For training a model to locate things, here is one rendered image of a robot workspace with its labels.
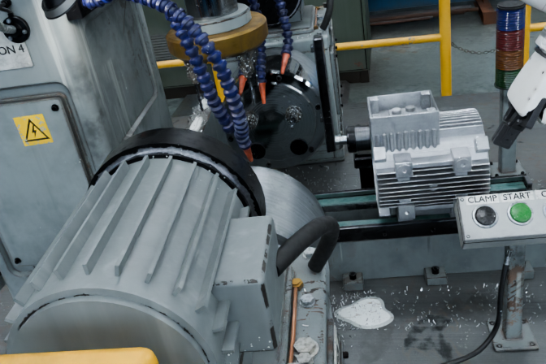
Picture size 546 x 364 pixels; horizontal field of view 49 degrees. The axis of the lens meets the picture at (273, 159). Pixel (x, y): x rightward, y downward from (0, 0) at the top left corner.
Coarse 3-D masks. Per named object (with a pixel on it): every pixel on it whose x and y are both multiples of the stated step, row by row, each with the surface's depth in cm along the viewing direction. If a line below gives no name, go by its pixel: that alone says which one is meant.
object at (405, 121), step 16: (384, 96) 114; (400, 96) 113; (416, 96) 113; (432, 96) 110; (368, 112) 114; (384, 112) 114; (400, 112) 109; (416, 112) 109; (432, 112) 104; (384, 128) 106; (400, 128) 106; (416, 128) 106; (432, 128) 106; (384, 144) 108; (400, 144) 107; (416, 144) 107; (432, 144) 107
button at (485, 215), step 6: (480, 210) 88; (486, 210) 88; (492, 210) 88; (474, 216) 88; (480, 216) 88; (486, 216) 88; (492, 216) 87; (480, 222) 88; (486, 222) 87; (492, 222) 87
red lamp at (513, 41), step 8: (496, 32) 131; (504, 32) 129; (512, 32) 128; (520, 32) 128; (496, 40) 132; (504, 40) 130; (512, 40) 129; (520, 40) 129; (496, 48) 133; (504, 48) 131; (512, 48) 130; (520, 48) 130
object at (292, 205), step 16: (272, 176) 91; (288, 176) 93; (272, 192) 87; (288, 192) 89; (304, 192) 92; (272, 208) 84; (288, 208) 86; (304, 208) 89; (320, 208) 95; (288, 224) 82; (304, 224) 85
